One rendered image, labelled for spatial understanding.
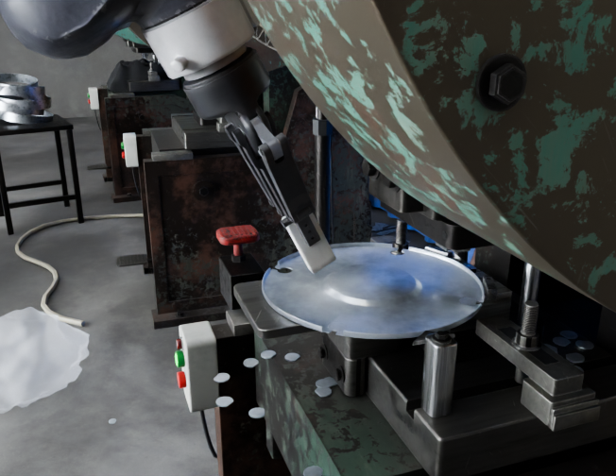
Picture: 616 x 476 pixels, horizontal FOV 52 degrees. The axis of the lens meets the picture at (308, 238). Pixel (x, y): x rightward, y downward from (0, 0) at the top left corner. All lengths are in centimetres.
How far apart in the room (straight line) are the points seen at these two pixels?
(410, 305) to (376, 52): 56
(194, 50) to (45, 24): 12
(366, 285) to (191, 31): 42
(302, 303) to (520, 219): 52
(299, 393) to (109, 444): 110
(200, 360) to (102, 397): 107
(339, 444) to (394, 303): 18
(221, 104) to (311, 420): 42
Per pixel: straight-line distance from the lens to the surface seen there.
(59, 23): 56
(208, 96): 57
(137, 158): 276
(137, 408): 202
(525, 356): 77
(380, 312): 77
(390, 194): 79
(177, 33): 55
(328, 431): 80
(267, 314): 77
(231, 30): 56
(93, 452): 189
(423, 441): 74
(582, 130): 31
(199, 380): 107
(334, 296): 81
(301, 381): 89
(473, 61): 27
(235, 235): 109
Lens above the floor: 113
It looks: 20 degrees down
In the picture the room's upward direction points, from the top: straight up
